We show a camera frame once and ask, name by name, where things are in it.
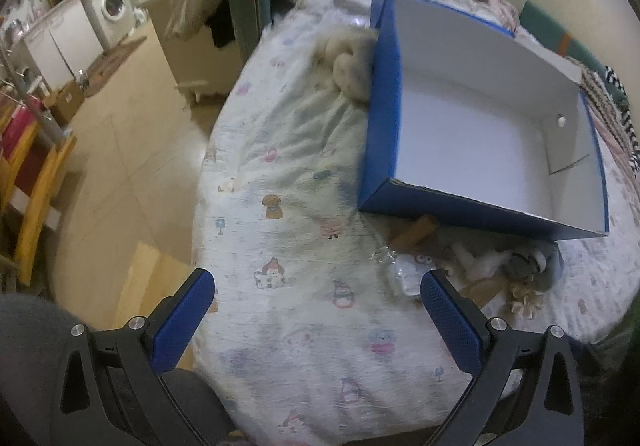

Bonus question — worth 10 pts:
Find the light blue plush toy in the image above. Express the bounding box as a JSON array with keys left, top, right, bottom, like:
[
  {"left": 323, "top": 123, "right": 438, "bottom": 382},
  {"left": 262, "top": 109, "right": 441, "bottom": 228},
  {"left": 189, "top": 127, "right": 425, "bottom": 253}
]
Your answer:
[{"left": 478, "top": 240, "right": 564, "bottom": 292}]

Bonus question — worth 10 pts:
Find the beige lace scrunchie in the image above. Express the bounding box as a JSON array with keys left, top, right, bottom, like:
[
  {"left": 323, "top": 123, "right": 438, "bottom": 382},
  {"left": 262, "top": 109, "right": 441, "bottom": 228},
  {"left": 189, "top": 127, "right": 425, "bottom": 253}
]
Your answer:
[{"left": 506, "top": 282, "right": 544, "bottom": 322}]

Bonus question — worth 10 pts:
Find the clear packaged cartoon item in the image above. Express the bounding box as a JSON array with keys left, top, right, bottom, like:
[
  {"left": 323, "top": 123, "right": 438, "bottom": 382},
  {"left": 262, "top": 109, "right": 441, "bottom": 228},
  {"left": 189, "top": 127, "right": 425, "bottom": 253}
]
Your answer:
[{"left": 372, "top": 247, "right": 436, "bottom": 299}]

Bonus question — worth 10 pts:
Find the brown cardboard tube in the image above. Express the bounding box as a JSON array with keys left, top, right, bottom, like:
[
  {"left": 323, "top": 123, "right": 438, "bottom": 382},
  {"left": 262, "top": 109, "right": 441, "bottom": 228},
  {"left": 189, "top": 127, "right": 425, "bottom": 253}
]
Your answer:
[{"left": 388, "top": 215, "right": 439, "bottom": 253}]

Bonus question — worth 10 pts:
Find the white cartoon print bedsheet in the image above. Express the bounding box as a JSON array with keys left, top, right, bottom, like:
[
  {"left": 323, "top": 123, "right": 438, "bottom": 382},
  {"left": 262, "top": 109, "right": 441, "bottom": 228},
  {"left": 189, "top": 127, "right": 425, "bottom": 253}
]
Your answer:
[{"left": 193, "top": 0, "right": 639, "bottom": 445}]

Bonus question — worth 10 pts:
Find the blue white cardboard box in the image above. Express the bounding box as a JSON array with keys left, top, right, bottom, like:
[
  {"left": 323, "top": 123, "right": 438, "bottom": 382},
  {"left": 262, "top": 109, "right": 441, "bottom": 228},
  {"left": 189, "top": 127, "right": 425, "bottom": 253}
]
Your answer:
[{"left": 358, "top": 0, "right": 610, "bottom": 240}]

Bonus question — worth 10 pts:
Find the yellow wooden chair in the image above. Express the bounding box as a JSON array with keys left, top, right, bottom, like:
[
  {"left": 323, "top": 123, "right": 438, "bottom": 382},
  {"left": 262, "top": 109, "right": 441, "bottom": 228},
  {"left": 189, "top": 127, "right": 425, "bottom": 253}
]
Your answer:
[{"left": 1, "top": 95, "right": 77, "bottom": 292}]

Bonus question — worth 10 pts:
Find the small cardboard box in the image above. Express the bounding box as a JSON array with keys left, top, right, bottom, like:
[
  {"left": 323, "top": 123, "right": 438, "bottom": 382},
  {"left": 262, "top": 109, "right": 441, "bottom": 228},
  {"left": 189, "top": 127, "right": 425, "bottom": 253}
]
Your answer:
[{"left": 44, "top": 80, "right": 85, "bottom": 126}]

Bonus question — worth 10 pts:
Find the black white striped cloth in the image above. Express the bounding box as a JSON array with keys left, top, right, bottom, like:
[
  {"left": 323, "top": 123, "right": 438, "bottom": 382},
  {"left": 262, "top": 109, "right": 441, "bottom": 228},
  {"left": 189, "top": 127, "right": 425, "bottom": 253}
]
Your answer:
[{"left": 579, "top": 64, "right": 639, "bottom": 176}]

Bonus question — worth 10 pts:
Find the brown floor mat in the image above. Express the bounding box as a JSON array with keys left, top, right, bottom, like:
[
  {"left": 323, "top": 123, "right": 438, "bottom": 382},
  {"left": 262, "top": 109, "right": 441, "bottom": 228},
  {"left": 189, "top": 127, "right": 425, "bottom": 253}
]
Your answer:
[{"left": 84, "top": 36, "right": 146, "bottom": 97}]

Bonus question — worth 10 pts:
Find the cream fluffy plush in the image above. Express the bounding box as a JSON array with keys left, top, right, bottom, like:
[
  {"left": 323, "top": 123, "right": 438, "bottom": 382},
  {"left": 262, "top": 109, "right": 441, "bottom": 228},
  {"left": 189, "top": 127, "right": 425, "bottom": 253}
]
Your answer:
[{"left": 312, "top": 24, "right": 378, "bottom": 105}]

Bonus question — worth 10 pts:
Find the white kitchen cabinet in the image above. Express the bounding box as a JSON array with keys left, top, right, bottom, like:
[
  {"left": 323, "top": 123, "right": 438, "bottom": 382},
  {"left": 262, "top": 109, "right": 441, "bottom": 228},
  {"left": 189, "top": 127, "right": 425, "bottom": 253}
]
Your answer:
[{"left": 14, "top": 0, "right": 103, "bottom": 91}]

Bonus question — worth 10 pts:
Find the green headboard cushion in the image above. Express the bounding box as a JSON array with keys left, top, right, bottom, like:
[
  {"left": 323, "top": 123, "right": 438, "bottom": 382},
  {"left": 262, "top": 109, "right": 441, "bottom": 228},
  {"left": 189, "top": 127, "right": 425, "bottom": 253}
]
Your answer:
[{"left": 520, "top": 0, "right": 606, "bottom": 79}]

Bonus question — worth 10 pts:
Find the white washing machine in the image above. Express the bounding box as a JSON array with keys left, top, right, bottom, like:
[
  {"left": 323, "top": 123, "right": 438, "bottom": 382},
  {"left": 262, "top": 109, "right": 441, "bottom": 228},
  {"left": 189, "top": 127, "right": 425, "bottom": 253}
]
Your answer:
[{"left": 81, "top": 0, "right": 136, "bottom": 52}]

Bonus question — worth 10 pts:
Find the cream bed frame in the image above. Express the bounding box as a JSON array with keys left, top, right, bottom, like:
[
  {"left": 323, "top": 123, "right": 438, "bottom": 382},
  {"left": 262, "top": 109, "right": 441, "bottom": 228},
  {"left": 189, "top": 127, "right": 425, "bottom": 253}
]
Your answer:
[{"left": 143, "top": 0, "right": 243, "bottom": 106}]

